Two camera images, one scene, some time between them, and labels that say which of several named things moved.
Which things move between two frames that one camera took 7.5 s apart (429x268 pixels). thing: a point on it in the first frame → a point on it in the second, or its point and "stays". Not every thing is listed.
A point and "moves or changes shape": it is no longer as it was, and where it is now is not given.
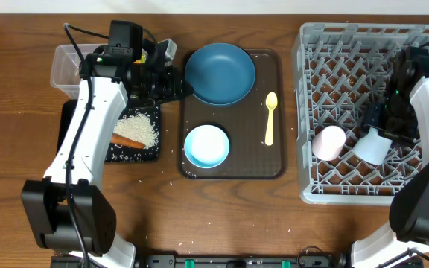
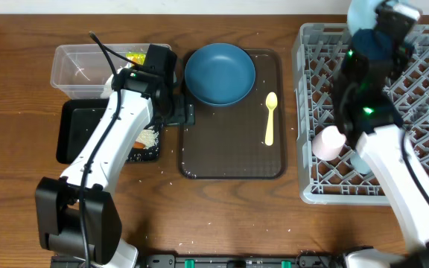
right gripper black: x=371 y=119 → x=401 y=57
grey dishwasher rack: x=340 y=69 stays
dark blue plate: x=220 y=73 stays
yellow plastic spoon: x=271 y=101 stays
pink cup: x=328 y=143 stays
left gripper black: x=173 y=91 → x=185 y=114
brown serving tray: x=245 y=123 stays
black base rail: x=306 y=260 stays
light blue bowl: x=206 y=146 → x=361 y=14
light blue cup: x=372 y=148 moves or changes shape
